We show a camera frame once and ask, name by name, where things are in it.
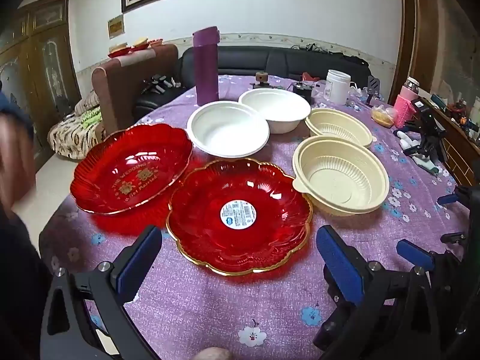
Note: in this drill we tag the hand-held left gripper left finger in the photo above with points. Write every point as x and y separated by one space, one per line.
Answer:
137 266

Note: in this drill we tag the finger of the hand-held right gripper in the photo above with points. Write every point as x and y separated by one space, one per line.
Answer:
448 198
412 252

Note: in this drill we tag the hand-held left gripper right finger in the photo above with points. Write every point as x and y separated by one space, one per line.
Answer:
339 266

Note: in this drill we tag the red plate with round sticker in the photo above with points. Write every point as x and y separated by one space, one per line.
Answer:
210 240

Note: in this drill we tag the cream ribbed plastic bowl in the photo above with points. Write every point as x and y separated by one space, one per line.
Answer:
337 125
337 180

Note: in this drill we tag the red plate with gold lettering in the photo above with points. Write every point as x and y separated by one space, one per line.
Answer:
112 172

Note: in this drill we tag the white foam bowl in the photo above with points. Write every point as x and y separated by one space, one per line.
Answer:
279 108
227 131

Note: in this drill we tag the person's left hand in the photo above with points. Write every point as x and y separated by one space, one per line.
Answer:
213 354

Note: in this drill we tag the wooden side cabinet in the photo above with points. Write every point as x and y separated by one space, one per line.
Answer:
461 146

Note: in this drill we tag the white glove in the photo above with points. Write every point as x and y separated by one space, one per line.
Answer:
410 144

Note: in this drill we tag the black gripper stand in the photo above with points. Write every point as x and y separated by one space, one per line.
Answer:
427 127

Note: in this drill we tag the purple floral tablecloth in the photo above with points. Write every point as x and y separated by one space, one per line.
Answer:
225 307

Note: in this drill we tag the pink sleeved bottle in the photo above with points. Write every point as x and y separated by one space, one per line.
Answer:
405 107

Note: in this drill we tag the yellow snack bag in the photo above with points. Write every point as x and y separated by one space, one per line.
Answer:
382 117

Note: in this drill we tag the person's dark clothing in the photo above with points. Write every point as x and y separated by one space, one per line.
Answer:
18 288

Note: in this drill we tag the black clip stand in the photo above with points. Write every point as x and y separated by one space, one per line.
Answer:
372 88

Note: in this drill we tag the patterned blanket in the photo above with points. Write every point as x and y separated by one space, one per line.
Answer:
75 135

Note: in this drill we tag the white plastic jar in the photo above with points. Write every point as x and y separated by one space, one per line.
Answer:
337 86

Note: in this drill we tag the blurred skin-toned shape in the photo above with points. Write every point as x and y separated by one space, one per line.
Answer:
15 157

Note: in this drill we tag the small black device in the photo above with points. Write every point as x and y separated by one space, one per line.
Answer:
302 92

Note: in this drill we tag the brown armchair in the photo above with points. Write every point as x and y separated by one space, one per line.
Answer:
123 82

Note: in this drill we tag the wooden spool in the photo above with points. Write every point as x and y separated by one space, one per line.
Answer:
261 79

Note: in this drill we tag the purple thermos bottle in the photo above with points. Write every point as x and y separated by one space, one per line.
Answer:
205 67

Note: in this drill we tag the red trays on armchair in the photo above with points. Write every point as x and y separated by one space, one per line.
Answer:
119 50

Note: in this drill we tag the small red dish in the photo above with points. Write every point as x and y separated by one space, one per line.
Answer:
140 44
156 42

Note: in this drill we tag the wooden wardrobe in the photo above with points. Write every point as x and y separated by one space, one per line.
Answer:
41 63

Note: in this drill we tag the black leather sofa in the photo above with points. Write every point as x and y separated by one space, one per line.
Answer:
243 60

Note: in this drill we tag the wooden door frame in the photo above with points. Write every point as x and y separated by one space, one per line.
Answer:
408 18

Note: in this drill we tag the small wall sign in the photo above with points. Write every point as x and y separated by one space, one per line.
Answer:
116 26

